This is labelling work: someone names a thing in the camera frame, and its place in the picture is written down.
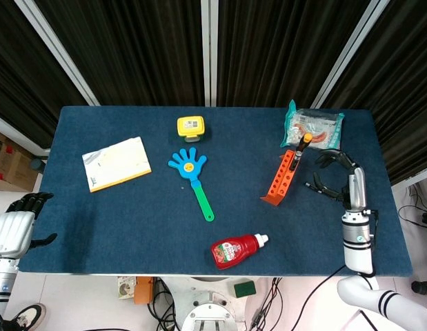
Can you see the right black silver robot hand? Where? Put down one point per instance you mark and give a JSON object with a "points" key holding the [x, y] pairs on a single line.
{"points": [[357, 189]]}

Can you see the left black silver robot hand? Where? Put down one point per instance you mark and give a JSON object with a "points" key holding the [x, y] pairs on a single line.
{"points": [[13, 234]]}

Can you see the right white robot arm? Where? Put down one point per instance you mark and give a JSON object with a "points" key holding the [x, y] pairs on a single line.
{"points": [[356, 241]]}

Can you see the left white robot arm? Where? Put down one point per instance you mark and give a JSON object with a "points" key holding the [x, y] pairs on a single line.
{"points": [[2, 279]]}

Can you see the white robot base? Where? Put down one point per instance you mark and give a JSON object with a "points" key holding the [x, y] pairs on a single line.
{"points": [[199, 293]]}

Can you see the black screwdriver with orange cap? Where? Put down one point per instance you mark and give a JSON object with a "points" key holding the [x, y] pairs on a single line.
{"points": [[304, 142]]}

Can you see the orange screwdriver rack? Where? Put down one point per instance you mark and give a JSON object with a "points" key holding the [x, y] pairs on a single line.
{"points": [[280, 182]]}

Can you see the blue green hand clapper toy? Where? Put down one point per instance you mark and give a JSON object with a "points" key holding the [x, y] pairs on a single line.
{"points": [[187, 167]]}

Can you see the brown cardboard box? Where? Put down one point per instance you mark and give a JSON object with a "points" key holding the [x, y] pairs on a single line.
{"points": [[13, 165]]}

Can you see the grey round container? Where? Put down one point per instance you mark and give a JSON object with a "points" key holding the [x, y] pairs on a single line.
{"points": [[38, 165]]}

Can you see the teal clear snack packet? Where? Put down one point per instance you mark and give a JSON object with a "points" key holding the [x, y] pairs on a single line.
{"points": [[316, 127]]}

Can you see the white black sneaker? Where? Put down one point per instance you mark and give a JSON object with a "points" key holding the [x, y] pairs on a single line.
{"points": [[30, 315]]}

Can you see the black pleated curtain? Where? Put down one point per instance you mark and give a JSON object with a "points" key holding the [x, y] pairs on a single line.
{"points": [[403, 86], [20, 76], [130, 51], [275, 51]]}

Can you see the blue carpet table mat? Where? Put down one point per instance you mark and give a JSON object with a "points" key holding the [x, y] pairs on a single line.
{"points": [[130, 224]]}

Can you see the small printed packet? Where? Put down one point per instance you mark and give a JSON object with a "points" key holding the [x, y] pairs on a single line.
{"points": [[126, 288]]}

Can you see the white yellow-edged notebook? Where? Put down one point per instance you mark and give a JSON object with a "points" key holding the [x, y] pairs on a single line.
{"points": [[116, 163]]}

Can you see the white board with black edge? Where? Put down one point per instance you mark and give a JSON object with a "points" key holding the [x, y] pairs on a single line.
{"points": [[368, 322]]}

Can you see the red ketchup bottle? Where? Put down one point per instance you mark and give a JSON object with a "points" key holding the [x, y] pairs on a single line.
{"points": [[234, 251]]}

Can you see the orange box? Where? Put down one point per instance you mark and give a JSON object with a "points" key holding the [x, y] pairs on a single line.
{"points": [[144, 291]]}

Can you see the green block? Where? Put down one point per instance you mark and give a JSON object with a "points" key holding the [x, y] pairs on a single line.
{"points": [[245, 289]]}

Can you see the white metal frame post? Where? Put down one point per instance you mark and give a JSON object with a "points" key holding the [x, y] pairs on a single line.
{"points": [[209, 51], [351, 51], [54, 48]]}

